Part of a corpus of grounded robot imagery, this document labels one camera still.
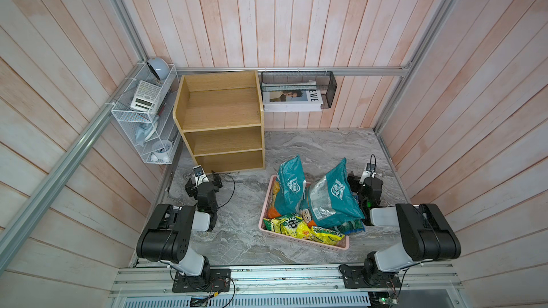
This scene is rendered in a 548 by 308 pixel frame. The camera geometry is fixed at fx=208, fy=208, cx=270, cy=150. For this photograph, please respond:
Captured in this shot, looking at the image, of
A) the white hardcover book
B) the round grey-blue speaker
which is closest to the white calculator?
the round grey-blue speaker

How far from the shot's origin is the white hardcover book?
91 centimetres

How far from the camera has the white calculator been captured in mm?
729
